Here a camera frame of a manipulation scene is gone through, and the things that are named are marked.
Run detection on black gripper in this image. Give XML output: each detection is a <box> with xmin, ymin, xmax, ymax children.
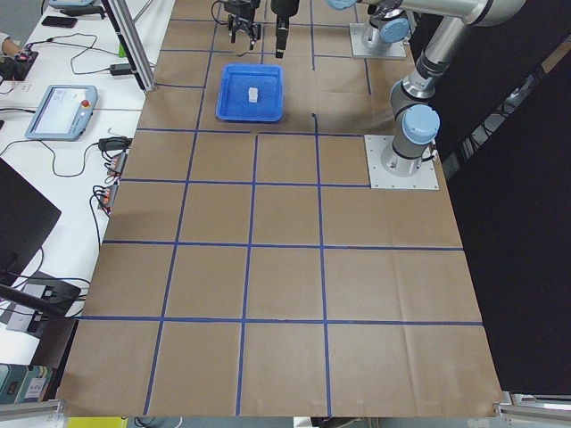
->
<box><xmin>270</xmin><ymin>0</ymin><xmax>300</xmax><ymax>59</ymax></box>
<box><xmin>223</xmin><ymin>0</ymin><xmax>262</xmax><ymax>49</ymax></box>

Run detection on blue plastic tray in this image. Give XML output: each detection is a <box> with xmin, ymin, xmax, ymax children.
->
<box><xmin>216</xmin><ymin>63</ymin><xmax>284</xmax><ymax>123</ymax></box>

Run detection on black power adapter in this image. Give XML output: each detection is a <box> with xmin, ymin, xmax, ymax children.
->
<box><xmin>109</xmin><ymin>63</ymin><xmax>132</xmax><ymax>76</ymax></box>

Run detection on black smartphone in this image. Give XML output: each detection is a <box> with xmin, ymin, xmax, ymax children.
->
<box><xmin>41</xmin><ymin>16</ymin><xmax>78</xmax><ymax>29</ymax></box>

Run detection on teach pendant tablet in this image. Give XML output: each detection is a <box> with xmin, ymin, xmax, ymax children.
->
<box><xmin>25</xmin><ymin>85</ymin><xmax>98</xmax><ymax>141</ymax></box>

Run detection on black monitor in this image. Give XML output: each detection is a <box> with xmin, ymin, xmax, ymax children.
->
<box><xmin>0</xmin><ymin>160</ymin><xmax>62</xmax><ymax>285</ymax></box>

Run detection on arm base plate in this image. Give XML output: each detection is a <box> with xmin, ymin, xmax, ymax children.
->
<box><xmin>350</xmin><ymin>20</ymin><xmax>409</xmax><ymax>60</ymax></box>
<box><xmin>364</xmin><ymin>135</ymin><xmax>440</xmax><ymax>191</ymax></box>

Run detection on aluminium frame post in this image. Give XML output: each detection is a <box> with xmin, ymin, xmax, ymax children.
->
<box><xmin>102</xmin><ymin>0</ymin><xmax>156</xmax><ymax>93</ymax></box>

